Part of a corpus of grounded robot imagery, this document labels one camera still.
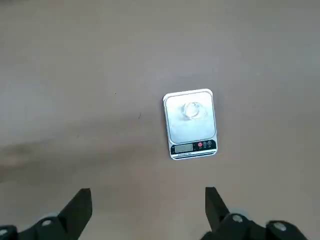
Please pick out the clear measuring cup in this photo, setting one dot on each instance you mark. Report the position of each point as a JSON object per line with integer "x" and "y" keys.
{"x": 193, "y": 111}

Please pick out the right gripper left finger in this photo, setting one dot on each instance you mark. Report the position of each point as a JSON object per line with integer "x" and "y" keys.
{"x": 67, "y": 225}

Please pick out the white electronic scale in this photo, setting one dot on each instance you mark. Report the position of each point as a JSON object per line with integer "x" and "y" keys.
{"x": 192, "y": 132}

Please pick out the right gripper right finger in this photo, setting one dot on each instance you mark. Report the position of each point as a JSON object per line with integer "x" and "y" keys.
{"x": 225, "y": 227}

